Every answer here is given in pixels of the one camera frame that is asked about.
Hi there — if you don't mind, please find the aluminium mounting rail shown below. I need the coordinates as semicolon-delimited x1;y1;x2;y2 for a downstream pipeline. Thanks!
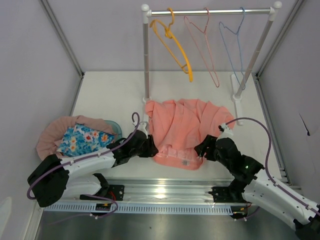
107;177;232;204

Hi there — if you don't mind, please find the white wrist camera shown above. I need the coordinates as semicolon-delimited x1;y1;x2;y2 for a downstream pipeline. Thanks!
137;121;149;135
218;123;234;139

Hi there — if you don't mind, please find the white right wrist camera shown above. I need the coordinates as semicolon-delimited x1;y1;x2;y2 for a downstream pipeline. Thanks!
218;123;234;139

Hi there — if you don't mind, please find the dusty pink pleated garment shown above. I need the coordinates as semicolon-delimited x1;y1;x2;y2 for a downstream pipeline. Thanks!
36;115;116;161

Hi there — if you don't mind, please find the white slotted cable duct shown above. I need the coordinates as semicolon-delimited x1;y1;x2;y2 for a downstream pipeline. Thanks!
44;202;233;216

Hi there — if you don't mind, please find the salmon pink skirt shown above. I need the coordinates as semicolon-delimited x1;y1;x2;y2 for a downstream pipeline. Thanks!
145;99;234;171

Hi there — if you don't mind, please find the pink wire hanger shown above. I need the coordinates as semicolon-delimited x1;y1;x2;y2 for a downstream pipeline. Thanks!
183;7;220;88

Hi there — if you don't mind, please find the blue floral garment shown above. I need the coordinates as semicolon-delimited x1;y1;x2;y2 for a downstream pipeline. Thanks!
56;123;116;157

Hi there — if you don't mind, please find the orange plastic hanger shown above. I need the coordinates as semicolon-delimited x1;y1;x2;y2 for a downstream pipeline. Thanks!
149;7;194;83

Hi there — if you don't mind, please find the teal plastic basket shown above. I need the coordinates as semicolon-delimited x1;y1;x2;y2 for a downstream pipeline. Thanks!
104;120;122;138

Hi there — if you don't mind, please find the white and silver clothes rack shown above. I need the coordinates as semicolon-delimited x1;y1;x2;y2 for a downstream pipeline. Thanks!
140;1;282;126

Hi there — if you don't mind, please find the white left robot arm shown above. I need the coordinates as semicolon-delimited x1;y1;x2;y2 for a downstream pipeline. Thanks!
27;130;159;208

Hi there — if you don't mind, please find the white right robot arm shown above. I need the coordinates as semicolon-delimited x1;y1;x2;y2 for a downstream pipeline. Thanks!
194;135;320;240

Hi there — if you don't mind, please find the blue wire hanger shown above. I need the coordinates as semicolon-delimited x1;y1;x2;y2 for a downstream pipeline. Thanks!
218;7;246;87

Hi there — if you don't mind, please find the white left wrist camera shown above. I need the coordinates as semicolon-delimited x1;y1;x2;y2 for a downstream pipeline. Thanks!
137;121;149;135

